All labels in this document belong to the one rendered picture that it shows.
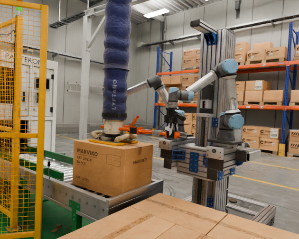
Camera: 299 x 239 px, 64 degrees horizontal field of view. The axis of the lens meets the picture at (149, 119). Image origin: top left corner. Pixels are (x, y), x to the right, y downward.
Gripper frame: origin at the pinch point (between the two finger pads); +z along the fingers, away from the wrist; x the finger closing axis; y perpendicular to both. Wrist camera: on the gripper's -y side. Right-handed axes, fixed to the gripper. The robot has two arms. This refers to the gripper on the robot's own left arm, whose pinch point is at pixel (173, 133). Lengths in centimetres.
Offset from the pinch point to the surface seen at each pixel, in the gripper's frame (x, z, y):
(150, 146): -15.3, 14.6, 30.2
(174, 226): 30, 54, -20
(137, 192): 7, 49, 26
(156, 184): -20, 49, 25
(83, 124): -172, 17, 299
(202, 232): 26, 54, -36
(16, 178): 38, 56, 152
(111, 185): 20, 44, 43
